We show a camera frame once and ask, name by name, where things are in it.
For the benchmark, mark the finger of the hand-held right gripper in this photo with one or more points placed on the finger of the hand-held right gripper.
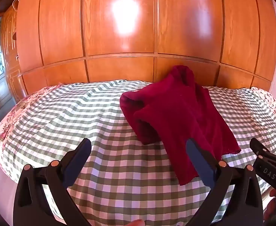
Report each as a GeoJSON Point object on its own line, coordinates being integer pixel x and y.
{"type": "Point", "coordinates": [257, 149]}

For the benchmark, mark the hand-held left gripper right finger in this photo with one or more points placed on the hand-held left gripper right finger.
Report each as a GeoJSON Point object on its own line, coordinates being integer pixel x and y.
{"type": "Point", "coordinates": [199, 160]}

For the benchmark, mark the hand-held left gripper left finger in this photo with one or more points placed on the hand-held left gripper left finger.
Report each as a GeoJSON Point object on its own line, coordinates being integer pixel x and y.
{"type": "Point", "coordinates": [78, 161]}

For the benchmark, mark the dark red sweater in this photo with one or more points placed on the dark red sweater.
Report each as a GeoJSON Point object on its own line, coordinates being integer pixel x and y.
{"type": "Point", "coordinates": [175, 110]}

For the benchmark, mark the person's right hand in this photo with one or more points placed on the person's right hand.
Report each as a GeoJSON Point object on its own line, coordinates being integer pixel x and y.
{"type": "Point", "coordinates": [272, 207]}

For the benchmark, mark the person's left hand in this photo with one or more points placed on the person's left hand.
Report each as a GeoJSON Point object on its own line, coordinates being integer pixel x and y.
{"type": "Point", "coordinates": [135, 223]}

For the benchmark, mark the green checked bedspread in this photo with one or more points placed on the green checked bedspread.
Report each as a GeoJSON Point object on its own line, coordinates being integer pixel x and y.
{"type": "Point", "coordinates": [81, 113]}

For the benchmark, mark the wooden wardrobe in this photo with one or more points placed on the wooden wardrobe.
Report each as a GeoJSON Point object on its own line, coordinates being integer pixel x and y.
{"type": "Point", "coordinates": [119, 28]}

